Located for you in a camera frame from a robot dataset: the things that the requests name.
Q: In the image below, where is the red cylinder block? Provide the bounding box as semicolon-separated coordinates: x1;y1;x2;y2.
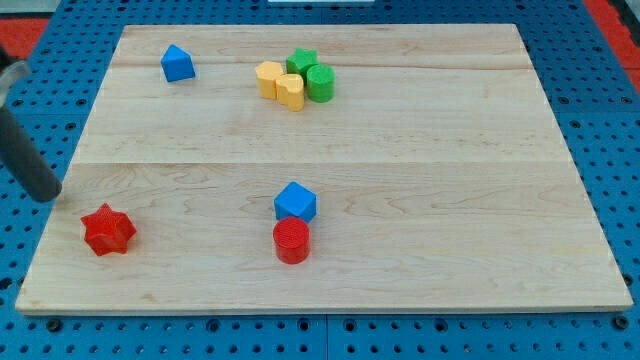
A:
272;217;311;264

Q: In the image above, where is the green star block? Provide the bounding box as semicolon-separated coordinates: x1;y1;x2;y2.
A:
286;48;318;78

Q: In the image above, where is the yellow heart block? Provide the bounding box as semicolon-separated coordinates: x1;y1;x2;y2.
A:
275;74;305;111

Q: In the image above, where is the red star block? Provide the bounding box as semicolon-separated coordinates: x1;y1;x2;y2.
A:
81;203;137;256

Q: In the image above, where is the green cylinder block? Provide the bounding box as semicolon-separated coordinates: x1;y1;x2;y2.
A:
307;64;335;103

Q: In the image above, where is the yellow hexagon block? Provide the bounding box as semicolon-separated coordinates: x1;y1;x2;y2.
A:
255;61;284;99

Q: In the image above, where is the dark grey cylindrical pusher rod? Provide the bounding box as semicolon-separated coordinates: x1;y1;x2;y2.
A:
1;106;62;203

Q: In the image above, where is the silver pusher mount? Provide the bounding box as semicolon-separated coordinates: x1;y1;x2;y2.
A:
0;47;31;106

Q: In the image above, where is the blue cube block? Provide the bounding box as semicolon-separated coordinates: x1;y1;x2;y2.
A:
274;182;317;223

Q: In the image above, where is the blue pentagon block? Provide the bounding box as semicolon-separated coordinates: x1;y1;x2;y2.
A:
160;44;196;82

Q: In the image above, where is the wooden board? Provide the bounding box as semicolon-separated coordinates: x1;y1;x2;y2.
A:
15;24;633;316

